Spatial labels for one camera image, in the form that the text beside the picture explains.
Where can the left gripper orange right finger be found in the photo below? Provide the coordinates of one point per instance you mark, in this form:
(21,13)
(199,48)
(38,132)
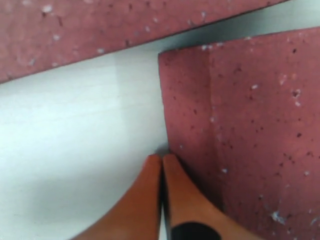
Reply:
(191,215)

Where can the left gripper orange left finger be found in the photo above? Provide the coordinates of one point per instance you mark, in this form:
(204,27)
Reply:
(137,215)

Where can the red brick with white scuffs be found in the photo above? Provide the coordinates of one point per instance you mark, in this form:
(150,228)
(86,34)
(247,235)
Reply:
(243,116)

